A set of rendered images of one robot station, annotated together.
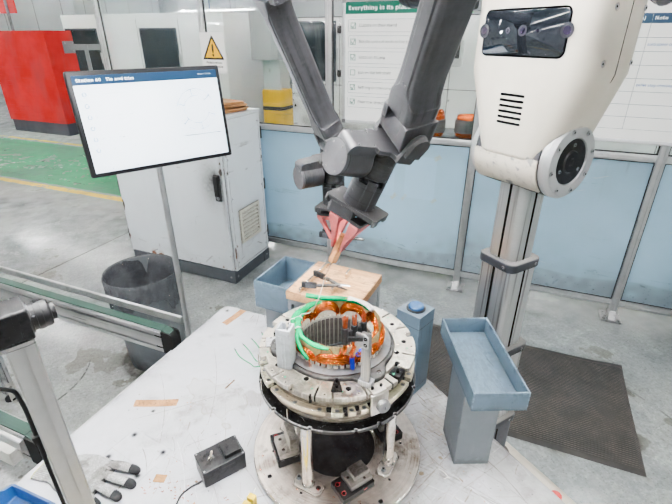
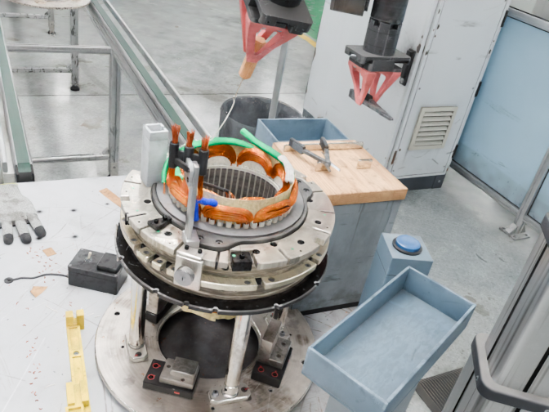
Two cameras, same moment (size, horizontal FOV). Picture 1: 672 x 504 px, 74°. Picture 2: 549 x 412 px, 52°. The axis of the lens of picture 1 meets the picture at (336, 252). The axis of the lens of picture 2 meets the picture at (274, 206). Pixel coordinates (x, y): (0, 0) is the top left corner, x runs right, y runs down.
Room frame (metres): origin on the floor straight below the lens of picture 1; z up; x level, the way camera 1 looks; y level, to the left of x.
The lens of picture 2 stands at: (0.20, -0.48, 1.53)
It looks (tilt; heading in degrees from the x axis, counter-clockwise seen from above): 31 degrees down; 36
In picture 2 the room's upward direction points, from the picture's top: 11 degrees clockwise
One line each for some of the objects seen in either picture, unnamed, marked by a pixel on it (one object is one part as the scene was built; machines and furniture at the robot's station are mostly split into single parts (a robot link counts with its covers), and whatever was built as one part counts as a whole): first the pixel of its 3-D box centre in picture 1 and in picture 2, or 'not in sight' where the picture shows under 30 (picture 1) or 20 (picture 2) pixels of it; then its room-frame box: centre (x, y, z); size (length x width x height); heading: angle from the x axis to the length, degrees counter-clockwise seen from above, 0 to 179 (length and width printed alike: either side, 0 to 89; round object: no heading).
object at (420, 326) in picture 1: (412, 347); (386, 303); (0.96, -0.21, 0.91); 0.07 x 0.07 x 0.25; 47
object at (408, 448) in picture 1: (337, 443); (209, 339); (0.74, 0.00, 0.80); 0.39 x 0.39 x 0.01
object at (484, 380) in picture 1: (472, 401); (370, 398); (0.75, -0.31, 0.92); 0.25 x 0.11 x 0.28; 1
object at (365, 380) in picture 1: (367, 358); (194, 204); (0.62, -0.05, 1.15); 0.03 x 0.02 x 0.12; 61
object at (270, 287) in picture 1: (288, 313); (291, 186); (1.11, 0.14, 0.92); 0.17 x 0.11 x 0.28; 155
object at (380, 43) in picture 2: (333, 195); (381, 40); (1.08, 0.01, 1.30); 0.10 x 0.07 x 0.07; 155
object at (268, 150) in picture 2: (338, 300); (270, 153); (0.81, -0.01, 1.15); 0.15 x 0.04 x 0.02; 69
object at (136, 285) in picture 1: (147, 298); (256, 146); (2.04, 1.02, 0.39); 0.39 x 0.39 x 0.35
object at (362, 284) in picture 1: (335, 286); (336, 170); (1.04, 0.00, 1.05); 0.20 x 0.19 x 0.02; 65
